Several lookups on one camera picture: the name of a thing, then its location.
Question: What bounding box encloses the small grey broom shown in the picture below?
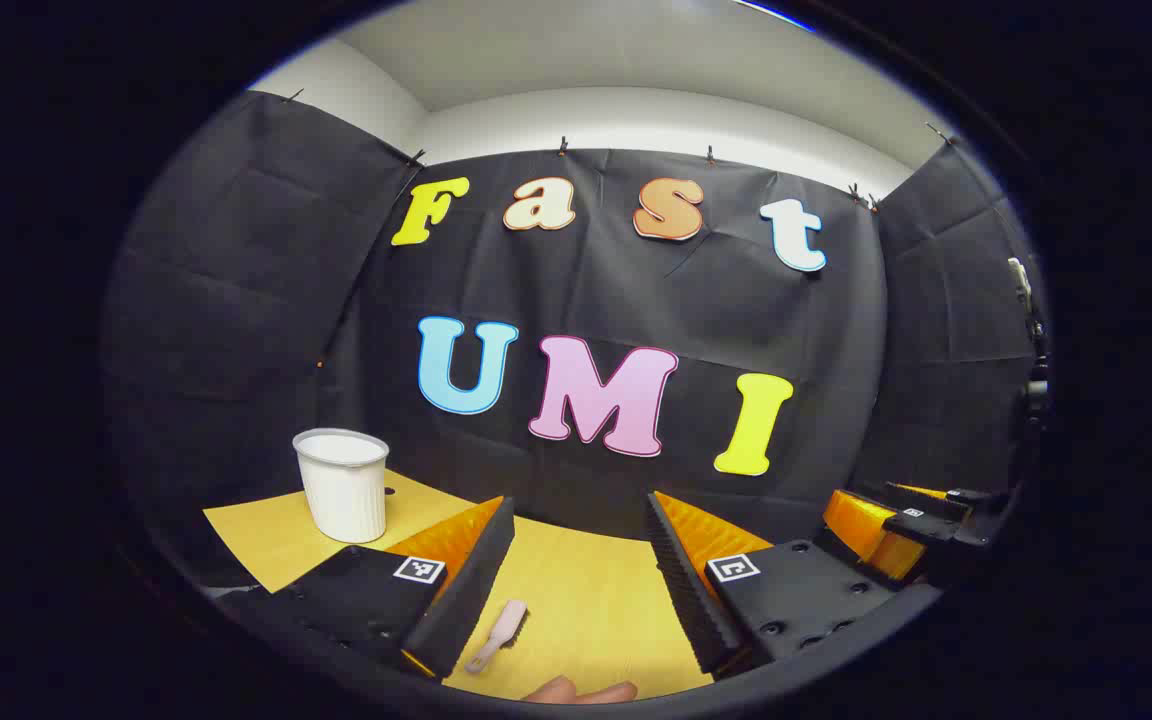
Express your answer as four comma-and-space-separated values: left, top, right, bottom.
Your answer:
464, 599, 530, 675

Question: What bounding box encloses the row of black cloth clips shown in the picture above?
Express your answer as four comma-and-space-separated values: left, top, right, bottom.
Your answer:
281, 88, 957, 213

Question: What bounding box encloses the white ribbed garbage bin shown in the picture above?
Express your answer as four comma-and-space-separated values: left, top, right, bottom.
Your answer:
292, 427, 391, 545

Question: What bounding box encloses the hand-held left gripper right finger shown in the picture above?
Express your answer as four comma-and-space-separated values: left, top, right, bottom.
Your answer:
644, 490, 942, 681

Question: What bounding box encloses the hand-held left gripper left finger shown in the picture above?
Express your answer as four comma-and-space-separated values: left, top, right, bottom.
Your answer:
221, 495, 517, 683

